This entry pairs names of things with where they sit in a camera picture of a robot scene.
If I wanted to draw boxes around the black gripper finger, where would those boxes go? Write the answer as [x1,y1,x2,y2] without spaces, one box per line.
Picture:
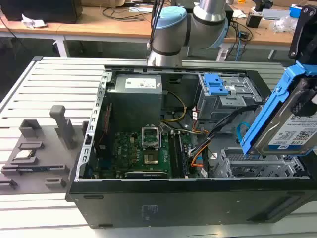
[298,15,317,105]
[288,4,317,60]

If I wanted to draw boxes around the hard disk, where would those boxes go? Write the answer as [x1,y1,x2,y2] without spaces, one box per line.
[239,60,317,157]

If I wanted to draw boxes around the metal disk bay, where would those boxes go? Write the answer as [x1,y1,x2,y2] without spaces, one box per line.
[212,148,311,178]

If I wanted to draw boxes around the black expansion slot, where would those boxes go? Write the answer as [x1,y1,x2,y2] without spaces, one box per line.
[124,170,169,179]

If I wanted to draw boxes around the clear plastic bags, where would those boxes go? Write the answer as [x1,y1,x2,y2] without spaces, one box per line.
[273,15,298,33]

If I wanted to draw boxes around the blue cardboard box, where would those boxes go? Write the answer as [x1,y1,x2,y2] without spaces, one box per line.
[289,4,306,18]

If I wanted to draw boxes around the flat grey box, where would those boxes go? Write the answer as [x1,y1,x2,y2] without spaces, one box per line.
[261,8,291,19]

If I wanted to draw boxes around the small black box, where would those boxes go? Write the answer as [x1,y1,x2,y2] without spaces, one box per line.
[246,13,262,28]

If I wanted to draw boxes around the blue plastic drive latch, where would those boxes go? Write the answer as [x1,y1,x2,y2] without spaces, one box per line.
[204,73,230,96]

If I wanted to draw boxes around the grey metal drive cage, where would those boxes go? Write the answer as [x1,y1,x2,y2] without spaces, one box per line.
[197,73,264,122]

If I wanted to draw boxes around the black RAM slots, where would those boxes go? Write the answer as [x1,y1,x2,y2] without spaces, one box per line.
[170,132,189,178]

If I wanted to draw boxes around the grey power supply unit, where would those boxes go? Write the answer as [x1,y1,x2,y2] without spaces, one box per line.
[106,74,164,127]

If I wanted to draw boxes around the CPU socket with metal cover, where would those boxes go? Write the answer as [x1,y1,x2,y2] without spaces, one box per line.
[140,125,162,151]

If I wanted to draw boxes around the gold square chip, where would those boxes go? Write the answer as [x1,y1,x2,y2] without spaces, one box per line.
[143,152,159,165]

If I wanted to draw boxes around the wooden desk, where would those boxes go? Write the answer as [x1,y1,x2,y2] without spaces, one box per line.
[0,4,298,58]

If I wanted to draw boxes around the black open PC case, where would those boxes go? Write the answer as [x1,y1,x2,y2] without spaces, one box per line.
[64,64,317,229]

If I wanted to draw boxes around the green motherboard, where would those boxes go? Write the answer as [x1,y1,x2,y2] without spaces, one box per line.
[95,130,200,179]

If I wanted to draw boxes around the large black box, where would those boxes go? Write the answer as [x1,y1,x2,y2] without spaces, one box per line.
[1,0,83,23]

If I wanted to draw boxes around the crumpled white paper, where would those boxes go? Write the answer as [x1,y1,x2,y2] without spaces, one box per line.
[21,13,47,28]

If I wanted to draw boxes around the grey parts rack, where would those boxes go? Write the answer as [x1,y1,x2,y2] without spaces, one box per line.
[0,105,89,197]

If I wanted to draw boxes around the black RAM stick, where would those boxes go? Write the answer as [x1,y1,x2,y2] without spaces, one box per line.
[1,166,68,175]

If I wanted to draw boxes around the silver CPU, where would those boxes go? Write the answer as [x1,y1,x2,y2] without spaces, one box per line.
[14,149,34,160]

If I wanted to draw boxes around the blue disk wire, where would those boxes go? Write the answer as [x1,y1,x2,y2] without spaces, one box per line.
[237,122,250,145]

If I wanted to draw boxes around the black disk wire bundle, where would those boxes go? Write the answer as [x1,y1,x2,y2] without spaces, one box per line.
[189,104,264,156]

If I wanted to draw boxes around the yellow power wires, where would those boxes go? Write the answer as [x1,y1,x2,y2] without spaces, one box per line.
[160,91,188,123]

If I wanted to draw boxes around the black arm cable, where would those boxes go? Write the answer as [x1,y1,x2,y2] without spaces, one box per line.
[147,0,165,51]

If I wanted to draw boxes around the orange wires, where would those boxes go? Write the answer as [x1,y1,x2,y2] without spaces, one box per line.
[191,145,204,167]

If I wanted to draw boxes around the black desk cables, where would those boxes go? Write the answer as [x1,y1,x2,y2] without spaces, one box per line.
[102,6,154,22]

